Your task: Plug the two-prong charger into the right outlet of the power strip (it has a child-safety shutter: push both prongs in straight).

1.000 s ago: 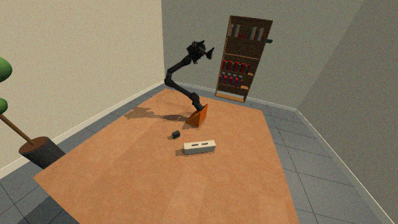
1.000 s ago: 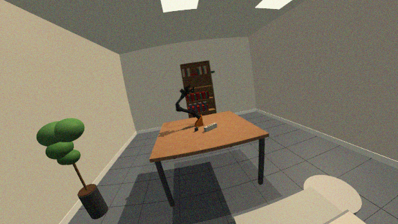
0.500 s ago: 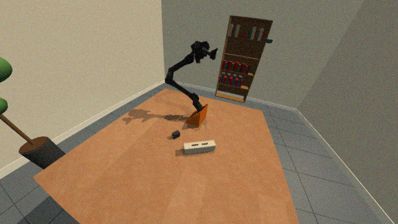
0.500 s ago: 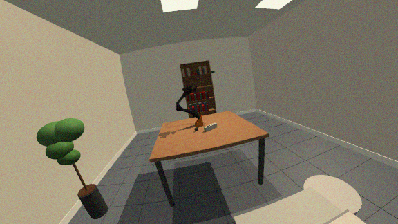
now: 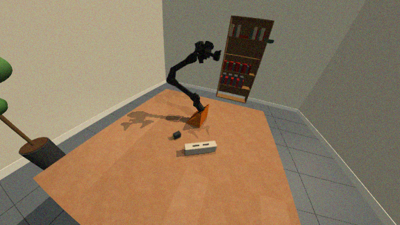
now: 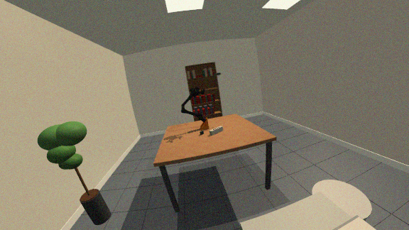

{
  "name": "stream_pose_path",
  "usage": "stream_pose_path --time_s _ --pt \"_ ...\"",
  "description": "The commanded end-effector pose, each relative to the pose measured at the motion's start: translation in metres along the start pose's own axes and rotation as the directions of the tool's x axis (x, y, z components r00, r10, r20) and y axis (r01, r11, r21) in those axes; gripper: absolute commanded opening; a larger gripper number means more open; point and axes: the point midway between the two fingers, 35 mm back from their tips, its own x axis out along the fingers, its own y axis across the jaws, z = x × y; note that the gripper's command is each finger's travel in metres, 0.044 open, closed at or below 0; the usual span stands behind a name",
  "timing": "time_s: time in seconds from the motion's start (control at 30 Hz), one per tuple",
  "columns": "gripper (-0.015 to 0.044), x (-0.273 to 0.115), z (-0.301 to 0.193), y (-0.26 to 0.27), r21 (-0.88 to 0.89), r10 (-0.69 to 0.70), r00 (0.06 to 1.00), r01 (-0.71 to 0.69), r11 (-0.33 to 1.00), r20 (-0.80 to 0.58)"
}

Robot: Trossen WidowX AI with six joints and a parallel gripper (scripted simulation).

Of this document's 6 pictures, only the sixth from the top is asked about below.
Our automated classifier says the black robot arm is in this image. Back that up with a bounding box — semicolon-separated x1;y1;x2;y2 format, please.
181;88;206;122

